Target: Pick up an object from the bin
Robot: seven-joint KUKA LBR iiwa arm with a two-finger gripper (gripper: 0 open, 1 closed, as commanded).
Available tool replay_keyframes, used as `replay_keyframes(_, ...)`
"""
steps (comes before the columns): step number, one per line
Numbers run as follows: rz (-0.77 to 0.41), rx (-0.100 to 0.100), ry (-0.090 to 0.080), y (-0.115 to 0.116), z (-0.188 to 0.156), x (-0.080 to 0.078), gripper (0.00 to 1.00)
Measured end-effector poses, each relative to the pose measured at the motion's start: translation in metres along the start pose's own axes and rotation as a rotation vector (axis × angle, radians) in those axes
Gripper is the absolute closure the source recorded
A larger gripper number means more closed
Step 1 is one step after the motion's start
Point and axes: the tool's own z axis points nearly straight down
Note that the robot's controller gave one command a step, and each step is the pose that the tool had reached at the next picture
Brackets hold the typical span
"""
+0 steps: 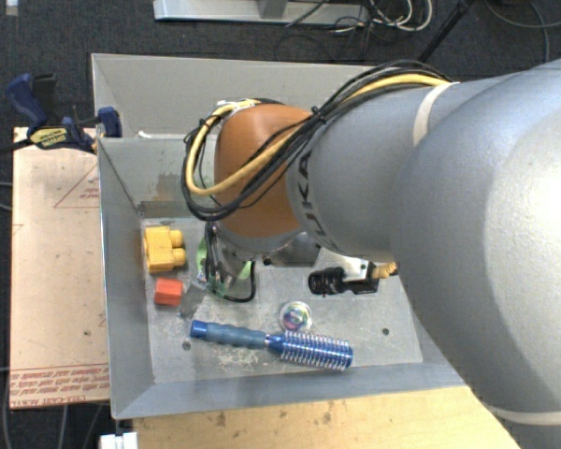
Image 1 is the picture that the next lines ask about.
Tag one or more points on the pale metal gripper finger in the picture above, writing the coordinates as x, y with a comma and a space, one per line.
191, 298

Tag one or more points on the clear iridescent round glass thing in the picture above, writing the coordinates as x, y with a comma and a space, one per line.
296, 315

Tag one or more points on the black cylinder on white bracket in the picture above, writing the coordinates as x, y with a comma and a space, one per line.
326, 281

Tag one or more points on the small red-orange block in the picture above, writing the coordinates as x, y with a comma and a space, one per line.
168, 292

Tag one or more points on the grey metal bin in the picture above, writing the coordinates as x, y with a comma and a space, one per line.
131, 297

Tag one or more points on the blue hairbrush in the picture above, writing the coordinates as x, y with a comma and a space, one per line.
308, 350

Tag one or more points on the brown cardboard board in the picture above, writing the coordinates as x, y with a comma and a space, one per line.
56, 260

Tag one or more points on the yellow toy building block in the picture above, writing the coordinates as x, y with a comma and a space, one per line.
161, 250

